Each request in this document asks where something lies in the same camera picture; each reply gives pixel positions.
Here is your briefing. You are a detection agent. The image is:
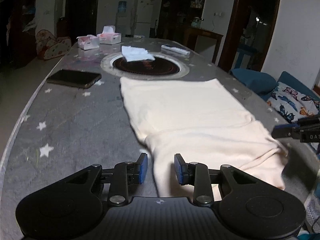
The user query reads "cream white garment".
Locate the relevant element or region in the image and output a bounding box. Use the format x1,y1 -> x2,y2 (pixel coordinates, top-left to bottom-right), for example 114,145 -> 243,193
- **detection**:
120,77 -> 287,197

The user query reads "butterfly patterned pillow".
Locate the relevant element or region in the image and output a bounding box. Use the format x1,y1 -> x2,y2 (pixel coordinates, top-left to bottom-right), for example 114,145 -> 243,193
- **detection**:
267,82 -> 319,123

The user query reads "blue cushion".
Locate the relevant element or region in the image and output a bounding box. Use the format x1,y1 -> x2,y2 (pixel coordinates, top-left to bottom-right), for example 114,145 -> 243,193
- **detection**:
230,68 -> 277,96

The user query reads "blue sofa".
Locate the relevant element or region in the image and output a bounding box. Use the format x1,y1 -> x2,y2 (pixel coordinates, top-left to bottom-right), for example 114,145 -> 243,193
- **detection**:
258,71 -> 320,151

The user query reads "grey star-patterned tablecloth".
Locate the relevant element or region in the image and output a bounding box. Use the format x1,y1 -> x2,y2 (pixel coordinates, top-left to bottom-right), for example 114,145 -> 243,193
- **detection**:
1,37 -> 319,239

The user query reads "round induction hotpot cooker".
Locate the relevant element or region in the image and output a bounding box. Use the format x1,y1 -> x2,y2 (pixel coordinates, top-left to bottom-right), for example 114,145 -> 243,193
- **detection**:
100,52 -> 190,80

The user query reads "black smartphone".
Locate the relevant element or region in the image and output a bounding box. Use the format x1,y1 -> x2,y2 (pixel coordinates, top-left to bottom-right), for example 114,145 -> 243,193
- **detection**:
46,69 -> 102,89

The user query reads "crumpled white tissue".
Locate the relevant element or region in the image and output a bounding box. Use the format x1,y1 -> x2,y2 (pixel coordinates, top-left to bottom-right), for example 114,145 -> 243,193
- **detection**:
121,46 -> 155,62

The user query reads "dark wooden side table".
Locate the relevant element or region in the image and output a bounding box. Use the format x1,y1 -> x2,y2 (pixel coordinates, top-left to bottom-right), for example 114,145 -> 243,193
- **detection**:
183,27 -> 223,63

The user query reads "glass kettle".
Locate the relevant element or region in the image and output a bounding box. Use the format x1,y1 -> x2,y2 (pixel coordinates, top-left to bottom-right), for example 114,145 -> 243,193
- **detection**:
191,17 -> 203,28

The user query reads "left pink tissue box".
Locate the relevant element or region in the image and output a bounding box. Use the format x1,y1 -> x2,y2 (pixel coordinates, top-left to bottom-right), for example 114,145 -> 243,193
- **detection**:
77,35 -> 100,50

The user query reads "pink tissue box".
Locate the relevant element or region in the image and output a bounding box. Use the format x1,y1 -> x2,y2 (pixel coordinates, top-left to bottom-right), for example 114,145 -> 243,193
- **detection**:
77,35 -> 100,50
97,25 -> 121,45

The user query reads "right pink tissue box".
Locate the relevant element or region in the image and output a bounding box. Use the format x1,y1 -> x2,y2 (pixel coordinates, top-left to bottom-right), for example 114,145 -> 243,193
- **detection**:
97,25 -> 121,45

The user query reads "water dispenser with bottle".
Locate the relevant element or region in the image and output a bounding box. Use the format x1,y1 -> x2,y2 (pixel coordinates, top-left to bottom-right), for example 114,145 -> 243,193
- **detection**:
116,1 -> 129,37

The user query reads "polka dot play tent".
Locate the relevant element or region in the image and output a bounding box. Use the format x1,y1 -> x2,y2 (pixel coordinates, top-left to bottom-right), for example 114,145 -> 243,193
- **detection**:
36,29 -> 72,60

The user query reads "white refrigerator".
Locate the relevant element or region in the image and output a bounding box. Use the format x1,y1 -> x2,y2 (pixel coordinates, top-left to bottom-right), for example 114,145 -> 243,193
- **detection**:
132,0 -> 153,37

